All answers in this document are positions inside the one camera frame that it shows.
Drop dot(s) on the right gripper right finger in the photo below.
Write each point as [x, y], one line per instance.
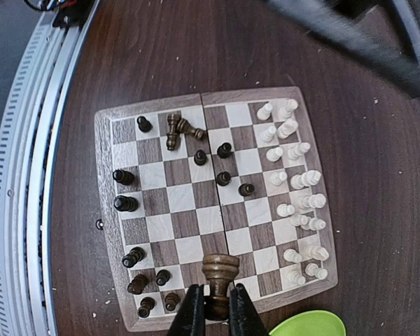
[244, 319]

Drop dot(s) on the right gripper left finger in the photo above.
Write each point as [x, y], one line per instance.
[190, 318]

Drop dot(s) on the dark rook chess piece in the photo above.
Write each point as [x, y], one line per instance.
[146, 305]
[219, 270]

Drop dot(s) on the wooden chess board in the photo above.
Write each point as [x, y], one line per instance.
[189, 205]

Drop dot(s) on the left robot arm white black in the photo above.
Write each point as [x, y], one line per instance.
[335, 23]

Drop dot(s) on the dark knight chess piece lying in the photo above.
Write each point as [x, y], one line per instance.
[138, 284]

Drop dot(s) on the white chess pieces row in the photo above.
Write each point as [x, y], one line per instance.
[289, 237]

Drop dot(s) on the dark queen chess piece lying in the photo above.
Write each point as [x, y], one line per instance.
[178, 125]

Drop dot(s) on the green plate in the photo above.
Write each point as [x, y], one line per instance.
[311, 323]

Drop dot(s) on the dark pawn standing centre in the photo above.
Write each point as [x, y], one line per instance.
[246, 189]

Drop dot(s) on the front aluminium rail base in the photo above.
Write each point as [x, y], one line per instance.
[29, 137]

